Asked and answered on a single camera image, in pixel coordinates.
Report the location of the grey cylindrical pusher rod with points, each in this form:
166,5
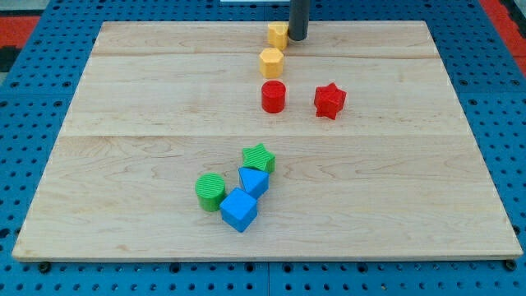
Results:
298,19

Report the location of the blue cube block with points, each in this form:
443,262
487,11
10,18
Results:
238,209

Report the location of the yellow heart block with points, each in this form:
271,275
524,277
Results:
277,34

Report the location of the blue triangle block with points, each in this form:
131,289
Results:
254,182

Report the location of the green cylinder block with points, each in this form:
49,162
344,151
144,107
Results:
210,189

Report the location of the red star block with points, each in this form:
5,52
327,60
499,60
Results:
329,100

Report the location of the yellow hexagon block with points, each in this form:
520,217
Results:
271,63

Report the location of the green star block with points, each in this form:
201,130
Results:
258,157

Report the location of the red cylinder block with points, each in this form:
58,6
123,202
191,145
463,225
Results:
273,95

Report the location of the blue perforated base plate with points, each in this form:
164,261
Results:
44,74

